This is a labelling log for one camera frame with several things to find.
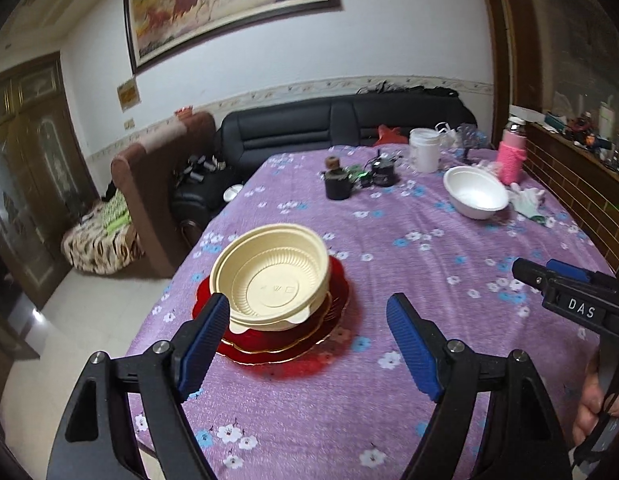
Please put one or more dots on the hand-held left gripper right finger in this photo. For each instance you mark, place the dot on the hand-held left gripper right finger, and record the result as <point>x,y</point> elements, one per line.
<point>414,350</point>

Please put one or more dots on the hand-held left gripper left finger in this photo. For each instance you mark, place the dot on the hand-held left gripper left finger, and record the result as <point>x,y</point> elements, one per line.
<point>207,345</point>

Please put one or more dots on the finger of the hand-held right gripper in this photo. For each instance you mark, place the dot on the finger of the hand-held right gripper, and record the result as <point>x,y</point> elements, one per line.
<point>569,270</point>
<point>532,274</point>

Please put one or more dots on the red plate with gold rim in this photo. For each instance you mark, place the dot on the red plate with gold rim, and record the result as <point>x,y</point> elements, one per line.
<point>202,297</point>
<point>334,285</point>

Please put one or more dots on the cream plastic bowl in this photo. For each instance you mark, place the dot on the cream plastic bowl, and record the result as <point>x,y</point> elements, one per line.
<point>269,326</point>
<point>269,285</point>

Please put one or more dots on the white foam bowl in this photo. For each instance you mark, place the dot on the white foam bowl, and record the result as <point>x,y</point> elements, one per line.
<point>477,195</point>

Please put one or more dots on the person's right hand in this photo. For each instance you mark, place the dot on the person's right hand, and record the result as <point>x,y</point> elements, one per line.
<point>587,400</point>

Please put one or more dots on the white work gloves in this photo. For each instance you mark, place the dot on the white work gloves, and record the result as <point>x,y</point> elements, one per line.
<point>527,200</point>

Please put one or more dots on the wooden side cabinet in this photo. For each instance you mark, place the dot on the wooden side cabinet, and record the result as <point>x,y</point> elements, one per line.
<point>564,175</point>

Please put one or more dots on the pink water bottle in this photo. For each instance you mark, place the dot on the pink water bottle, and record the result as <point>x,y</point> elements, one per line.
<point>512,160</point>

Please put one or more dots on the purple floral tablecloth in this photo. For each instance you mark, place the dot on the purple floral tablecloth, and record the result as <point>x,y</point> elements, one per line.
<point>314,425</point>

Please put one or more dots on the brown patterned blanket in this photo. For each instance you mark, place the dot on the brown patterned blanket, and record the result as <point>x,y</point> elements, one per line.
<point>94,247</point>

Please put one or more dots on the white round object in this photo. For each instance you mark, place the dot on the white round object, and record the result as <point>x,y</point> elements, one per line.
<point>233,193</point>

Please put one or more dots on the clear plastic bag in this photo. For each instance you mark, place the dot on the clear plastic bag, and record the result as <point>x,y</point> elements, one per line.
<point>464,135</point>

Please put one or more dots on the green cloth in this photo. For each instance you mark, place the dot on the green cloth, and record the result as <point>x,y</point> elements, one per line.
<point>114,215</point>

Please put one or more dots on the white plastic jar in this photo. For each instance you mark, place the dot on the white plastic jar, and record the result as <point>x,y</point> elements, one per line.
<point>423,152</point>

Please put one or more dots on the brown armchair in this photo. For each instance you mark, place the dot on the brown armchair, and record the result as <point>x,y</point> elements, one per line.
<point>149,185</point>

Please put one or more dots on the black cylindrical gear pile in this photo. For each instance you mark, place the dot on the black cylindrical gear pile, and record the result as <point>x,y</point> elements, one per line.
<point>199,169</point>

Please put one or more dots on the black round device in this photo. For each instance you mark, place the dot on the black round device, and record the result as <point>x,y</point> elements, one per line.
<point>384,175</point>

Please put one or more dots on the black cup with brown knob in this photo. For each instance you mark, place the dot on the black cup with brown knob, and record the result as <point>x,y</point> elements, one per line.
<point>338,187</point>

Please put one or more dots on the green small gadget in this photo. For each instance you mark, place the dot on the green small gadget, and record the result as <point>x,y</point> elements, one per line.
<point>359,175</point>

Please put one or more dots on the red bag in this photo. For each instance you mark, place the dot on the red bag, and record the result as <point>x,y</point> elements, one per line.
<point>392,136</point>

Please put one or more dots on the dark clothes on sofa back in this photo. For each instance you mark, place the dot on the dark clothes on sofa back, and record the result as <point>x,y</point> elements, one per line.
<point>404,89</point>

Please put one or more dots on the black leather sofa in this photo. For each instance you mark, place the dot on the black leather sofa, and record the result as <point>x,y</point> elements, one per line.
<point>289,130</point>

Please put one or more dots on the carved wooden door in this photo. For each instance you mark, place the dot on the carved wooden door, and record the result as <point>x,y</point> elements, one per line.
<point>29,160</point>

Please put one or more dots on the framed horse painting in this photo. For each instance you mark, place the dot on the framed horse painting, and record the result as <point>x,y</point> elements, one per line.
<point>214,0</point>

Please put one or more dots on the yellow wall note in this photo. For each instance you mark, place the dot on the yellow wall note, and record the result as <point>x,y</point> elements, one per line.
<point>128,94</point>

